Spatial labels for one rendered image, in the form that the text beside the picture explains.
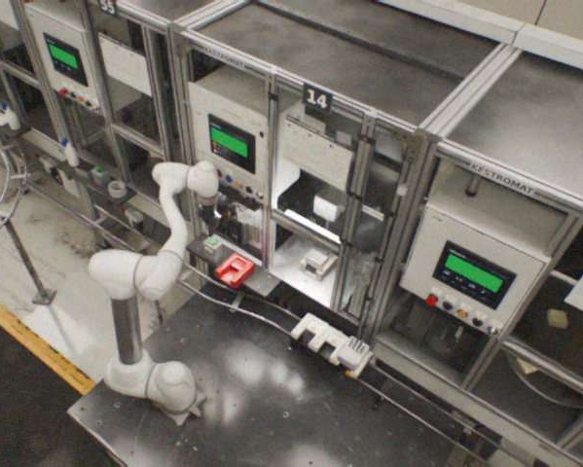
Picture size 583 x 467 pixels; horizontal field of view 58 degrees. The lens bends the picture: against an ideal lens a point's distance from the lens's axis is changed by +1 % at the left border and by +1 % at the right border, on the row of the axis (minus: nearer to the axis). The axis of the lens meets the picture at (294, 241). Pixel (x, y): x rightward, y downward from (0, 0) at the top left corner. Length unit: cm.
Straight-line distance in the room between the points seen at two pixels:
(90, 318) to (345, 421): 196
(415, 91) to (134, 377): 162
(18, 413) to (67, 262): 115
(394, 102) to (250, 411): 151
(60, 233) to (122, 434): 216
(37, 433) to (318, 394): 167
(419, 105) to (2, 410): 285
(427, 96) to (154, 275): 117
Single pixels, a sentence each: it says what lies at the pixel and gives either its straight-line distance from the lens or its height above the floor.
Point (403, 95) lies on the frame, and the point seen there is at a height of 201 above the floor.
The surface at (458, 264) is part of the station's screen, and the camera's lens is 191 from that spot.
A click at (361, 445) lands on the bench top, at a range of 252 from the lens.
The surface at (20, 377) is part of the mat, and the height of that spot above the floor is 1.
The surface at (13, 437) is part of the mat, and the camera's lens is 350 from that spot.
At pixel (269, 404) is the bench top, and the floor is 68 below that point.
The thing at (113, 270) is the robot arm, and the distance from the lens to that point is 201.
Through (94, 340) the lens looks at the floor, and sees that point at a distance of 367.
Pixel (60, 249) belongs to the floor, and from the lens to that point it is 424.
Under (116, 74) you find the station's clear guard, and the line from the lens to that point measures 272.
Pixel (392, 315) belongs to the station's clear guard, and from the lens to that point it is 237.
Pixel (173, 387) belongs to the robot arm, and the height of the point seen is 93.
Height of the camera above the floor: 300
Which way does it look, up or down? 48 degrees down
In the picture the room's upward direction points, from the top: 5 degrees clockwise
